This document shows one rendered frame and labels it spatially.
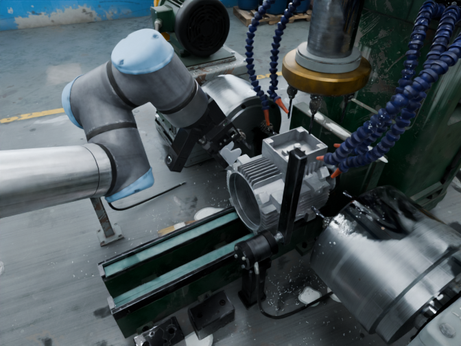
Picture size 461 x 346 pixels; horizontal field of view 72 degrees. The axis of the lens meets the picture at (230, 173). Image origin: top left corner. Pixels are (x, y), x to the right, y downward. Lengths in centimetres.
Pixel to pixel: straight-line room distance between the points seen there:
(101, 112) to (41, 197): 18
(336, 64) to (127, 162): 42
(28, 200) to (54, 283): 58
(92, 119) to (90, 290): 53
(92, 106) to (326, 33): 44
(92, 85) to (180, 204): 61
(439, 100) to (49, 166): 73
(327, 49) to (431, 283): 44
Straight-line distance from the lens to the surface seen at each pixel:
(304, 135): 83
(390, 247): 61
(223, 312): 81
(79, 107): 61
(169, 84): 55
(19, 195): 46
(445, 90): 79
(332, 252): 64
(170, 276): 80
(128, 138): 57
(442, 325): 55
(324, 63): 66
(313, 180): 79
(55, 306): 99
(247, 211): 87
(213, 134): 66
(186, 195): 112
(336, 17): 65
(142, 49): 54
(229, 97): 93
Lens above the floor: 159
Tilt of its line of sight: 41 degrees down
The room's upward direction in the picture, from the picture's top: straight up
